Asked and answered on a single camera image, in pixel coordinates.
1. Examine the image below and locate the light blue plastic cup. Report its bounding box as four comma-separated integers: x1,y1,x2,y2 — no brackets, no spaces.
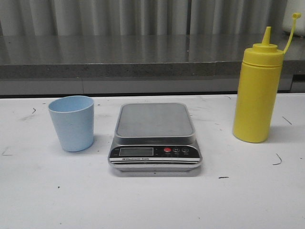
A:
48,95,94,152

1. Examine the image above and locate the yellow squeeze bottle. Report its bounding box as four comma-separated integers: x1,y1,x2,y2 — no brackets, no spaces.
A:
233,12,301,143

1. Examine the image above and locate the silver electronic kitchen scale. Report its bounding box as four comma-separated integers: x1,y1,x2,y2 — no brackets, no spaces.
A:
108,103,203,173

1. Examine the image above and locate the stainless steel back counter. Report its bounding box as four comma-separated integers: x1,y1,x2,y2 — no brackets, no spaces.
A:
0,33,305,96

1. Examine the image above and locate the white container in background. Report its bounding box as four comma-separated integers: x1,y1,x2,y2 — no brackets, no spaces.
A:
282,0,305,37

